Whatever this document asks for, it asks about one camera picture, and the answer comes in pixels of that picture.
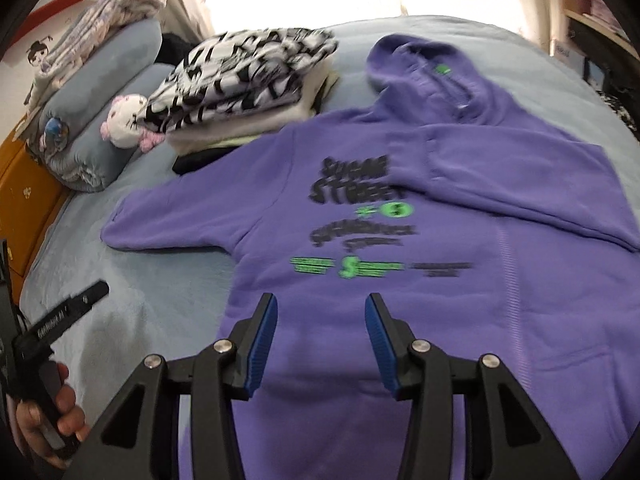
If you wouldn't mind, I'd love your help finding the black and white patterned garment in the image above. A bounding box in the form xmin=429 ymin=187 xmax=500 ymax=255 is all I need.
xmin=137 ymin=27 xmax=340 ymax=137

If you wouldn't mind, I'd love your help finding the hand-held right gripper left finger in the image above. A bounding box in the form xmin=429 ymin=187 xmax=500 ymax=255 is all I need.
xmin=62 ymin=292 xmax=279 ymax=480

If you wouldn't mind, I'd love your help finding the purple printed hoodie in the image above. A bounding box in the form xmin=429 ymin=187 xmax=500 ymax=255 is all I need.
xmin=100 ymin=32 xmax=640 ymax=480

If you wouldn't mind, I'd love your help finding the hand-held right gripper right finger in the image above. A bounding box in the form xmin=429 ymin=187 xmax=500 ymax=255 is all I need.
xmin=365 ymin=292 xmax=596 ymax=480

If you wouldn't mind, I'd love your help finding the small blue toy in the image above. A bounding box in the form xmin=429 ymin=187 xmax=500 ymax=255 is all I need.
xmin=42 ymin=116 xmax=69 ymax=154

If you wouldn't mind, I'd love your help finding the black folded garment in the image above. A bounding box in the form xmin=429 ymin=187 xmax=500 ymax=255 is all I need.
xmin=172 ymin=144 xmax=242 ymax=177

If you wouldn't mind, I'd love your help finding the cartoon figure wall sticker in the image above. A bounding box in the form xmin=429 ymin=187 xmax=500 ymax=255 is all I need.
xmin=25 ymin=35 xmax=56 ymax=69

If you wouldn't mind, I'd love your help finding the person's left hand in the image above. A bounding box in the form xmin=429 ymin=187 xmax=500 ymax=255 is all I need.
xmin=14 ymin=362 xmax=92 ymax=472

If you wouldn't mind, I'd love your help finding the orange wooden cabinet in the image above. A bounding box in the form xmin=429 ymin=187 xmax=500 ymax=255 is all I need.
xmin=0 ymin=115 xmax=72 ymax=307

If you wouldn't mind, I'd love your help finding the wooden shelf with items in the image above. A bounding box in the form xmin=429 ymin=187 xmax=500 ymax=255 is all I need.
xmin=550 ymin=0 xmax=640 ymax=92

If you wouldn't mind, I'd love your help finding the light blue bed sheet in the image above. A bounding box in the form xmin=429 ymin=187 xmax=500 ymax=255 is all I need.
xmin=15 ymin=14 xmax=640 ymax=480

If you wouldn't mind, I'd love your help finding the patterned folded blanket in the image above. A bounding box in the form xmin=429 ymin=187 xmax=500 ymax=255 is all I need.
xmin=27 ymin=0 xmax=168 ymax=107

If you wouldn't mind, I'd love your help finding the red wall sticker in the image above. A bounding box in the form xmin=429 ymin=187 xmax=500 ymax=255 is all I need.
xmin=10 ymin=0 xmax=94 ymax=49

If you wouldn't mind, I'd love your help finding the white and pink plush toy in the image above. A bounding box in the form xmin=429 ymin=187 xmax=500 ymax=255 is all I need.
xmin=100 ymin=92 xmax=167 ymax=154

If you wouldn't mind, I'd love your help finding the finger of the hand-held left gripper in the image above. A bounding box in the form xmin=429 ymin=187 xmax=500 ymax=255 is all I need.
xmin=14 ymin=280 xmax=111 ymax=357

